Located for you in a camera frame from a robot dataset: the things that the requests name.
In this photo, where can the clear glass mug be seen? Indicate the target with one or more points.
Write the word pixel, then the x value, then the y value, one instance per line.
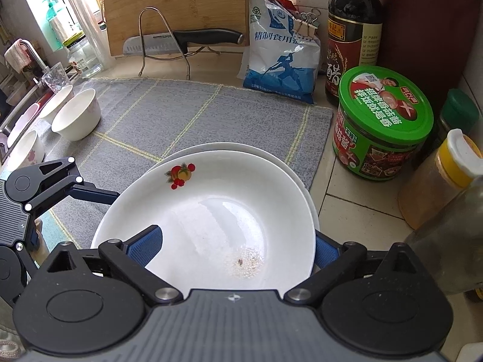
pixel 56 79

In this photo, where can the white pink flower bowl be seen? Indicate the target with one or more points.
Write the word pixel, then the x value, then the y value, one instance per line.
pixel 75 117
pixel 24 151

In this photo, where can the grey checked mat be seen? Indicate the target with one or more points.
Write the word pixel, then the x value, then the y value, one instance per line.
pixel 188 109

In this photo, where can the green lidded sauce jar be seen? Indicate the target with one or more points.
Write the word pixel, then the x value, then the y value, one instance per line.
pixel 381 98

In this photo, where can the yellow lid spice jar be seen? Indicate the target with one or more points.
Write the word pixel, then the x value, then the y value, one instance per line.
pixel 426 188

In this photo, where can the white blue salt bag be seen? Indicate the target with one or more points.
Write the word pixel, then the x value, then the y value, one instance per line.
pixel 279 68

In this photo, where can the metal binder clip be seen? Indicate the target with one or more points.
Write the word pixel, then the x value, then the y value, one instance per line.
pixel 300 26
pixel 312 26

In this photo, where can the dark red knife block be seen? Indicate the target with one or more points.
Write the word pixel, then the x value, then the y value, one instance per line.
pixel 422 26

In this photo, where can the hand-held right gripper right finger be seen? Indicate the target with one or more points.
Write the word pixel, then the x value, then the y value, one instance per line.
pixel 325 250

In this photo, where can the green dish soap bottle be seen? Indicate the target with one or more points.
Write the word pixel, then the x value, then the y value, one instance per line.
pixel 53 9

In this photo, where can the green lid spice jar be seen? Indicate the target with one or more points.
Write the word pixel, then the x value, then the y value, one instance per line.
pixel 460 109

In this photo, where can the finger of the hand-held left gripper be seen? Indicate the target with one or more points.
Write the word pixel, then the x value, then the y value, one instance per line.
pixel 94 194
pixel 34 233

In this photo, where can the plain white bowl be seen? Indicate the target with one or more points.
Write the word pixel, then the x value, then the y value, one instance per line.
pixel 51 105

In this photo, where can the metal sink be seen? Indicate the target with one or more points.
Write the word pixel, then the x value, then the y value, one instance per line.
pixel 15 117

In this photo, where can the dark vinegar bottle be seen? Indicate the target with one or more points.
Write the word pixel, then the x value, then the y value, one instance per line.
pixel 353 45

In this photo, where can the pink cloth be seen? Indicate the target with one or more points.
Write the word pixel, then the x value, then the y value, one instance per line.
pixel 17 56

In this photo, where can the short clear plastic cup sleeve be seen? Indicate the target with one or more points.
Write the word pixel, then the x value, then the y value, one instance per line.
pixel 62 28

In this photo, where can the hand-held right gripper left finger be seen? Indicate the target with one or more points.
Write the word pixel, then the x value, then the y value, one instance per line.
pixel 147 247

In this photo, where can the metal faucet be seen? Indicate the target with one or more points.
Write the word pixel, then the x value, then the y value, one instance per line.
pixel 37 60

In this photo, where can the white fruit print plate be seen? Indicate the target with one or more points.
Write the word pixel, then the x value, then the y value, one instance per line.
pixel 226 146

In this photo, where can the tall clear plastic cup sleeve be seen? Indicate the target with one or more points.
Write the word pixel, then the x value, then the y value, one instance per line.
pixel 92 37

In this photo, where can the glass jar with dark lid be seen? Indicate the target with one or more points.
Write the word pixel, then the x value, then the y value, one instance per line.
pixel 85 60

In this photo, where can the bamboo cutting board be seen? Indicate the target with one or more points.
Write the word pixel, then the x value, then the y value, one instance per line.
pixel 169 0

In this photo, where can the white plate with grain specks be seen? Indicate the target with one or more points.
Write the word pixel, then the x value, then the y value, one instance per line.
pixel 211 196

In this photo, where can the red cap glass bottle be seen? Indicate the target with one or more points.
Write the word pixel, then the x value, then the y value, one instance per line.
pixel 452 249

